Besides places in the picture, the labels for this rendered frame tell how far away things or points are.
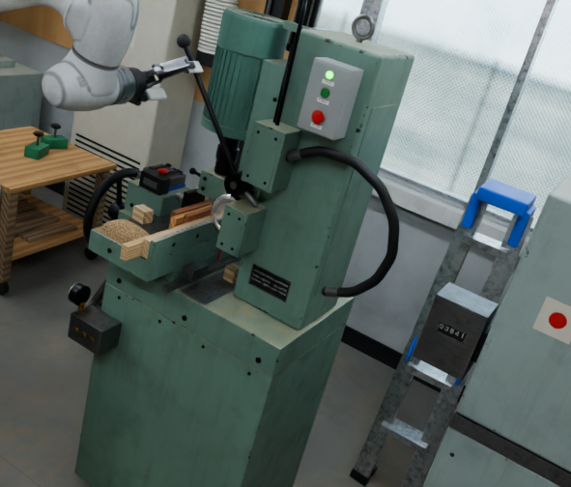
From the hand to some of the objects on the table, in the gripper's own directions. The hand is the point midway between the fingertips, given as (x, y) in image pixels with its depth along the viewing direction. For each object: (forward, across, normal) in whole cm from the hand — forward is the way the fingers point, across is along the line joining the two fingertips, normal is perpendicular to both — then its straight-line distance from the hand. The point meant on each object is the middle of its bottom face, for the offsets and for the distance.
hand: (179, 80), depth 176 cm
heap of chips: (-12, -29, -29) cm, 43 cm away
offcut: (-1, -32, -26) cm, 41 cm away
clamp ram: (+13, -29, -28) cm, 42 cm away
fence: (+13, -20, -38) cm, 45 cm away
